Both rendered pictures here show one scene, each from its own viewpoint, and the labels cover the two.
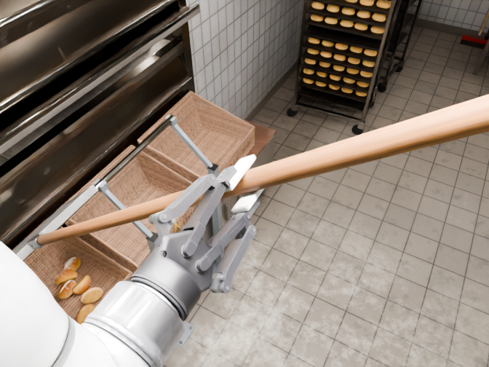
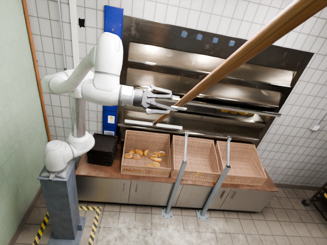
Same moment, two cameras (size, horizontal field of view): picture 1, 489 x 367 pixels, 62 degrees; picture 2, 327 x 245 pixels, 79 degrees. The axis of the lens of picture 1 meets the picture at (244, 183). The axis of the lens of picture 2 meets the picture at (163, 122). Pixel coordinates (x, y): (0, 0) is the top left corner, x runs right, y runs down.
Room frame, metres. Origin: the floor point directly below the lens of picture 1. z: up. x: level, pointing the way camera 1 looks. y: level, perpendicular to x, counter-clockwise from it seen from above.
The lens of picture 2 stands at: (-0.14, -0.58, 2.37)
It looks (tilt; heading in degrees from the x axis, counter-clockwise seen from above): 34 degrees down; 51
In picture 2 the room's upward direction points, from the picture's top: 13 degrees clockwise
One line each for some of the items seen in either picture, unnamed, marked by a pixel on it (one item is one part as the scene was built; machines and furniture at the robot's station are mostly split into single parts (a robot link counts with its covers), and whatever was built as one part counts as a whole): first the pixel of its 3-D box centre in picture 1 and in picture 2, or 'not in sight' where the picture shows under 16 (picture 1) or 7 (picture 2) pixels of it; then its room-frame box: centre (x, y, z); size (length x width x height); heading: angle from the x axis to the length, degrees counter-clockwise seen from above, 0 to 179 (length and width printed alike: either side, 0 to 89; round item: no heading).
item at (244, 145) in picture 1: (200, 142); (238, 162); (1.89, 0.27, 0.72); 0.56 x 0.49 x 0.28; 152
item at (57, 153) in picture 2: not in sight; (56, 153); (-0.09, 0.70, 1.17); 0.18 x 0.16 x 0.22; 17
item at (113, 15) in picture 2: not in sight; (120, 79); (1.01, 2.12, 1.08); 1.93 x 0.16 x 2.15; 61
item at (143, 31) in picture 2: not in sight; (221, 45); (1.49, 0.83, 2.00); 1.80 x 0.08 x 0.21; 151
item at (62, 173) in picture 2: not in sight; (56, 168); (-0.11, 0.68, 1.03); 0.22 x 0.18 x 0.06; 61
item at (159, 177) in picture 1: (137, 209); (193, 157); (1.37, 0.56, 0.72); 0.56 x 0.49 x 0.28; 150
